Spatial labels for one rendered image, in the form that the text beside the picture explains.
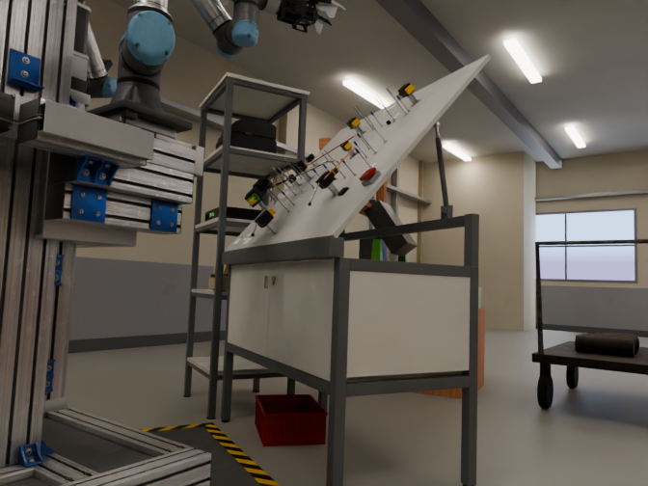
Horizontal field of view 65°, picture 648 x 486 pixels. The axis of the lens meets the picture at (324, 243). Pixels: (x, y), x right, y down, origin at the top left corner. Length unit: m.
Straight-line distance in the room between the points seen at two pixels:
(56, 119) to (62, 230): 0.37
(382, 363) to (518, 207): 9.05
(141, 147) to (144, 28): 0.30
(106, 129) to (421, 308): 1.14
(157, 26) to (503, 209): 9.65
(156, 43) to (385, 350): 1.14
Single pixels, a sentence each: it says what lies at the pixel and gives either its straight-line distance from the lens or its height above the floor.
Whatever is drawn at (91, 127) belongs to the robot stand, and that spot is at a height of 1.04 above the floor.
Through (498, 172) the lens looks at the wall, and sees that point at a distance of 10.88.
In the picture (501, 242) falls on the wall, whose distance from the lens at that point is 10.62.
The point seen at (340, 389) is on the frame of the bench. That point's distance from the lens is 1.65.
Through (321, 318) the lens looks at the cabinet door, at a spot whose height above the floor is 0.60.
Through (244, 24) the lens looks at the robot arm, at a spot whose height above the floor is 1.44.
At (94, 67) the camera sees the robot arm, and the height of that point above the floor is 1.51.
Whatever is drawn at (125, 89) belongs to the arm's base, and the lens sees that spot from 1.54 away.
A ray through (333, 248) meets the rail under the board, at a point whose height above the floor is 0.83.
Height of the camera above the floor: 0.70
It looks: 5 degrees up
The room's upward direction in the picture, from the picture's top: 2 degrees clockwise
